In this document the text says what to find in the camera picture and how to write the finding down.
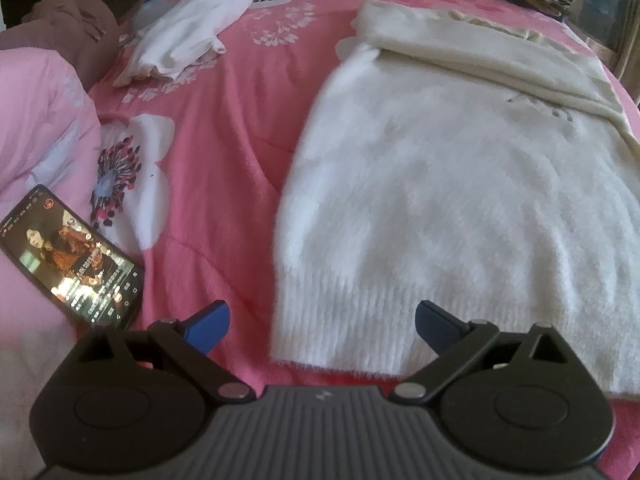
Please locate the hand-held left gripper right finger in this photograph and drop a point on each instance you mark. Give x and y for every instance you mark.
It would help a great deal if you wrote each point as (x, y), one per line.
(435, 326)

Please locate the beige curtain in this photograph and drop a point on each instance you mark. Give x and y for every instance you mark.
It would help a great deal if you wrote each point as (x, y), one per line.
(627, 70)

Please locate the white fuzzy deer sweater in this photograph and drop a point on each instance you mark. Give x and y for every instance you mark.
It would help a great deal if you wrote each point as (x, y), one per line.
(425, 185)

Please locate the pink floral blanket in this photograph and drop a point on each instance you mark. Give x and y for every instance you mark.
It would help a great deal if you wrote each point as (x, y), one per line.
(225, 135)

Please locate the mauve cloth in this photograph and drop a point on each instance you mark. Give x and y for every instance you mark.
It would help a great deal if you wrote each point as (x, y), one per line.
(75, 30)

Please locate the black smartphone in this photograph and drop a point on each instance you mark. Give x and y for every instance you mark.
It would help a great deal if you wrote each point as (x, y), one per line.
(70, 260)

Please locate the white folded garment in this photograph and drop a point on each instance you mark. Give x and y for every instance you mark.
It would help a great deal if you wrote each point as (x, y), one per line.
(185, 35)

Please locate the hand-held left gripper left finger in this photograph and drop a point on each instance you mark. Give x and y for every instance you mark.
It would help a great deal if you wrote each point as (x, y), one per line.
(210, 327)

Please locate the pink quilt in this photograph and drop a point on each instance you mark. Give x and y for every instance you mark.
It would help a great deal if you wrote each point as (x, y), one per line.
(40, 120)

